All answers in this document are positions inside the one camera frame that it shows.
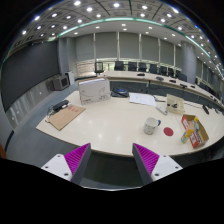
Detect black office chair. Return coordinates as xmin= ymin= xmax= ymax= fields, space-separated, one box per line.
xmin=94 ymin=62 xmax=104 ymax=75

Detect small beige open box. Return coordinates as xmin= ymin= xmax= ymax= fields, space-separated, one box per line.
xmin=166 ymin=94 xmax=184 ymax=115

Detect open red cardboard box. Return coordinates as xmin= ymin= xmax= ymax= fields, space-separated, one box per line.
xmin=181 ymin=114 xmax=209 ymax=148

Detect curved conference desk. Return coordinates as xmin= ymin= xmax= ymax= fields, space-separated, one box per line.
xmin=75 ymin=69 xmax=224 ymax=116

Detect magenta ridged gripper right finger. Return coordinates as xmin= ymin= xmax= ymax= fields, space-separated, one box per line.
xmin=132 ymin=143 xmax=182 ymax=185

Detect black device on table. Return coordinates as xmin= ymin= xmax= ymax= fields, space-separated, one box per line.
xmin=53 ymin=100 xmax=69 ymax=112

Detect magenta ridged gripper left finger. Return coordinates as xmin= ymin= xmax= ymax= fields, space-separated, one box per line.
xmin=42 ymin=143 xmax=91 ymax=185

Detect white paper sheets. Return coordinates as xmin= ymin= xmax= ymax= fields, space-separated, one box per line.
xmin=129 ymin=93 xmax=156 ymax=106

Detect grey CRT monitor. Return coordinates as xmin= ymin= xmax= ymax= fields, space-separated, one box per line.
xmin=53 ymin=76 xmax=69 ymax=91

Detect white cardboard box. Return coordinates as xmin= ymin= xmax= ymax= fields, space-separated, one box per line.
xmin=78 ymin=78 xmax=111 ymax=105

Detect red round coaster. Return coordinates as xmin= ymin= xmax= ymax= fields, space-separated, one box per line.
xmin=164 ymin=127 xmax=174 ymax=136

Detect white remote control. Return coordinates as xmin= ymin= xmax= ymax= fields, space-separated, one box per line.
xmin=156 ymin=106 xmax=168 ymax=115

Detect white patterned ceramic mug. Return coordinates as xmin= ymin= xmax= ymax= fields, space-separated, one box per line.
xmin=143 ymin=117 xmax=161 ymax=135

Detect brown cardboard sheet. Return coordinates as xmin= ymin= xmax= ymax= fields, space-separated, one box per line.
xmin=48 ymin=105 xmax=85 ymax=130

